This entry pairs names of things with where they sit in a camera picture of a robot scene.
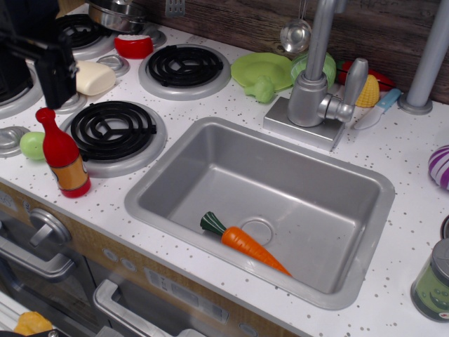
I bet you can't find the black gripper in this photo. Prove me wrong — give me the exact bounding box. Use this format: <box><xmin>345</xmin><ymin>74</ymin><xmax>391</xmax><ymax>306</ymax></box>
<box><xmin>1</xmin><ymin>1</ymin><xmax>78</xmax><ymax>108</ymax></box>

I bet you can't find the silver hanging ladle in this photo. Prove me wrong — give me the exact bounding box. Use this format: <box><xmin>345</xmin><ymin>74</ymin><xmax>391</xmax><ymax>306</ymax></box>
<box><xmin>280</xmin><ymin>0</ymin><xmax>311</xmax><ymax>53</ymax></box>

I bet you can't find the grey stove knob front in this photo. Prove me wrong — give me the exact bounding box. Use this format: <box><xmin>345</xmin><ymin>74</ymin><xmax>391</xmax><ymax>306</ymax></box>
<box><xmin>0</xmin><ymin>126</ymin><xmax>29</xmax><ymax>158</ymax></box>

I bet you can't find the grey plastic sink basin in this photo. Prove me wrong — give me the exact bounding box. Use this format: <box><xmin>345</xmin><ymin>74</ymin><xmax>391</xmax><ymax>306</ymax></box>
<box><xmin>125</xmin><ymin>117</ymin><xmax>395</xmax><ymax>310</ymax></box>

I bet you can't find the green toy lettuce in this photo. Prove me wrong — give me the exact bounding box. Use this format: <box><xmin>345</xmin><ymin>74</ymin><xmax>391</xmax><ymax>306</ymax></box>
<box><xmin>290</xmin><ymin>51</ymin><xmax>337</xmax><ymax>88</ymax></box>

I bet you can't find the grey lower door handle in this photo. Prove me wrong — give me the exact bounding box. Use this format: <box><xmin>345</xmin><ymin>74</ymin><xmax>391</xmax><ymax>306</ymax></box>
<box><xmin>93</xmin><ymin>279</ymin><xmax>184</xmax><ymax>336</ymax></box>

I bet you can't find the yellow toy below counter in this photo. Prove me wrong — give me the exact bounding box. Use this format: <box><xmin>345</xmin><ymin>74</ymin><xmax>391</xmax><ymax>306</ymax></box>
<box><xmin>13</xmin><ymin>312</ymin><xmax>53</xmax><ymax>336</ymax></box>

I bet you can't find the green toy plate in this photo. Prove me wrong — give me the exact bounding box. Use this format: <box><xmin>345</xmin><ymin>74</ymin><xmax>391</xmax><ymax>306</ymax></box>
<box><xmin>231</xmin><ymin>53</ymin><xmax>293</xmax><ymax>91</ymax></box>

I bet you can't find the front right stove burner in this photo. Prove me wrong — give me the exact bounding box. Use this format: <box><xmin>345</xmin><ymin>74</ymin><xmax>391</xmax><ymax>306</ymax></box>
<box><xmin>60</xmin><ymin>101</ymin><xmax>167</xmax><ymax>178</ymax></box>

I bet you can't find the back left stove burner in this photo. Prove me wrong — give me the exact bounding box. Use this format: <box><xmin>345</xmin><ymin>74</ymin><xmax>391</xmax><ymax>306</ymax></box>
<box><xmin>56</xmin><ymin>14</ymin><xmax>115</xmax><ymax>60</ymax></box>

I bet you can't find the cream toy milk jug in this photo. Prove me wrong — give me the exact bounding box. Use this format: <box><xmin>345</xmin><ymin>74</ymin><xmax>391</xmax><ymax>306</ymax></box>
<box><xmin>76</xmin><ymin>60</ymin><xmax>116</xmax><ymax>96</ymax></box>

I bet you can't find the red toy chili pepper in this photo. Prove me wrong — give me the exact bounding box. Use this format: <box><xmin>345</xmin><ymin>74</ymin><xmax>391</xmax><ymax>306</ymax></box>
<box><xmin>336</xmin><ymin>60</ymin><xmax>396</xmax><ymax>91</ymax></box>

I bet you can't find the back right stove burner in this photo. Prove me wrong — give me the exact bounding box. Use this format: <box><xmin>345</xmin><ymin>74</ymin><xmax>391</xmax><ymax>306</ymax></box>
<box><xmin>138</xmin><ymin>44</ymin><xmax>231</xmax><ymax>101</ymax></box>

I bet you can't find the stove burner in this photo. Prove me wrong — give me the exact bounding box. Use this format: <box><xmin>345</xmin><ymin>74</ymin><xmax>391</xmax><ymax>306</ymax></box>
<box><xmin>56</xmin><ymin>14</ymin><xmax>115</xmax><ymax>60</ymax></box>
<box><xmin>138</xmin><ymin>44</ymin><xmax>231</xmax><ymax>101</ymax></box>
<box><xmin>60</xmin><ymin>101</ymin><xmax>167</xmax><ymax>178</ymax></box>
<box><xmin>0</xmin><ymin>63</ymin><xmax>43</xmax><ymax>119</ymax></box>

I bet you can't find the hanging grey slotted spatula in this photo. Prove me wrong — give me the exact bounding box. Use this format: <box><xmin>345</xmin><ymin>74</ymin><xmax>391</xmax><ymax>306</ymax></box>
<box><xmin>165</xmin><ymin>0</ymin><xmax>185</xmax><ymax>18</ymax></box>

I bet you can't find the green labelled toy can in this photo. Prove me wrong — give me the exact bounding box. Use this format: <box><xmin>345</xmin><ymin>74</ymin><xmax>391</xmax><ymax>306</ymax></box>
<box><xmin>410</xmin><ymin>239</ymin><xmax>448</xmax><ymax>322</ymax></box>

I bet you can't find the green toy apple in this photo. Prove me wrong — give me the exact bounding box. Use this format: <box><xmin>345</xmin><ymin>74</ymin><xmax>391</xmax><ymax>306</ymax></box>
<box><xmin>20</xmin><ymin>132</ymin><xmax>45</xmax><ymax>161</ymax></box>

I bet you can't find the grey oven door handle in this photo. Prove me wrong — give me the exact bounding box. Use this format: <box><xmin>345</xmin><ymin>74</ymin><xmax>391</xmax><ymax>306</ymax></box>
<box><xmin>1</xmin><ymin>237</ymin><xmax>76</xmax><ymax>283</ymax></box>

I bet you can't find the grey stove knob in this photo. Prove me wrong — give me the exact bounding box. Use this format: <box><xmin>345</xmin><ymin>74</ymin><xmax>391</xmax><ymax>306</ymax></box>
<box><xmin>139</xmin><ymin>24</ymin><xmax>167</xmax><ymax>49</ymax></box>
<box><xmin>97</xmin><ymin>55</ymin><xmax>130</xmax><ymax>77</ymax></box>
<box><xmin>0</xmin><ymin>126</ymin><xmax>29</xmax><ymax>158</ymax></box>
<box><xmin>55</xmin><ymin>93</ymin><xmax>87</xmax><ymax>114</ymax></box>

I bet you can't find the grey vertical support post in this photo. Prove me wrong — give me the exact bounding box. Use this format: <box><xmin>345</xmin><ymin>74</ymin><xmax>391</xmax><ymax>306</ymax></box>
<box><xmin>398</xmin><ymin>0</ymin><xmax>448</xmax><ymax>115</ymax></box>

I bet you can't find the red toy ketchup bottle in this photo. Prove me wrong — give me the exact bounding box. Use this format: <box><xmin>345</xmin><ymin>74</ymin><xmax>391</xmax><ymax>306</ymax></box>
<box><xmin>36</xmin><ymin>107</ymin><xmax>91</xmax><ymax>198</ymax></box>

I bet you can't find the orange toy carrot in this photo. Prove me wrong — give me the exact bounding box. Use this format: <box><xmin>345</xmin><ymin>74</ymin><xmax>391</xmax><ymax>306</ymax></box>
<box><xmin>200</xmin><ymin>211</ymin><xmax>292</xmax><ymax>277</ymax></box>

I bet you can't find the grey oven dial knob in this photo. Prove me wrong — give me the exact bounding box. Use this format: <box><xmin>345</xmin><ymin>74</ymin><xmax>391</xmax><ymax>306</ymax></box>
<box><xmin>29</xmin><ymin>208</ymin><xmax>72</xmax><ymax>248</ymax></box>

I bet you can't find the silver toy faucet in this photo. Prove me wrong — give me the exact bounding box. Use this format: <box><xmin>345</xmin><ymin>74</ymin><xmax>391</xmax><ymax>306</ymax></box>
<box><xmin>263</xmin><ymin>0</ymin><xmax>368</xmax><ymax>151</ymax></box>

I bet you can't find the grey stove knob upper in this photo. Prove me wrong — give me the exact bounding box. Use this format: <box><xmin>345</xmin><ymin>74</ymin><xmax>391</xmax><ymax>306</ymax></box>
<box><xmin>97</xmin><ymin>55</ymin><xmax>130</xmax><ymax>77</ymax></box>

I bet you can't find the grey stove knob back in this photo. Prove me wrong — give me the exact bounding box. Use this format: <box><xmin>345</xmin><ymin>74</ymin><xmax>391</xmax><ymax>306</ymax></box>
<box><xmin>139</xmin><ymin>24</ymin><xmax>167</xmax><ymax>49</ymax></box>

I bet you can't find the blue handled toy knife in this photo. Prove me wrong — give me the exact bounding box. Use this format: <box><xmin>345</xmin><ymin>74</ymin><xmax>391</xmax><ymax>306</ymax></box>
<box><xmin>354</xmin><ymin>88</ymin><xmax>402</xmax><ymax>130</ymax></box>

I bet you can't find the front left stove burner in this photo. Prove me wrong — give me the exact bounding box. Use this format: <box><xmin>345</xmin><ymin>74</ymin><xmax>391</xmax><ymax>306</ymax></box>
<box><xmin>0</xmin><ymin>63</ymin><xmax>43</xmax><ymax>119</ymax></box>

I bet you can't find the purple striped toy onion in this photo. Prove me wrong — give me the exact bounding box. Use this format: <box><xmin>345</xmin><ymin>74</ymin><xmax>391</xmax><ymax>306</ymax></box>
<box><xmin>428</xmin><ymin>145</ymin><xmax>448</xmax><ymax>190</ymax></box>

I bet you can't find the grey stove knob middle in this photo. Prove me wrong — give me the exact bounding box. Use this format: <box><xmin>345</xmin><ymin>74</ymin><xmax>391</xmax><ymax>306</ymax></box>
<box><xmin>55</xmin><ymin>93</ymin><xmax>87</xmax><ymax>114</ymax></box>

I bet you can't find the stainless steel toy pot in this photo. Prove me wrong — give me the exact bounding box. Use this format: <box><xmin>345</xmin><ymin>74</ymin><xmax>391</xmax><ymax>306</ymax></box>
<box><xmin>86</xmin><ymin>1</ymin><xmax>147</xmax><ymax>34</ymax></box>

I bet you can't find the yellow toy corn cob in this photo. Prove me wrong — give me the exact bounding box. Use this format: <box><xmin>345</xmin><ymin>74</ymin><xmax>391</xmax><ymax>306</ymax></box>
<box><xmin>356</xmin><ymin>74</ymin><xmax>380</xmax><ymax>108</ymax></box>

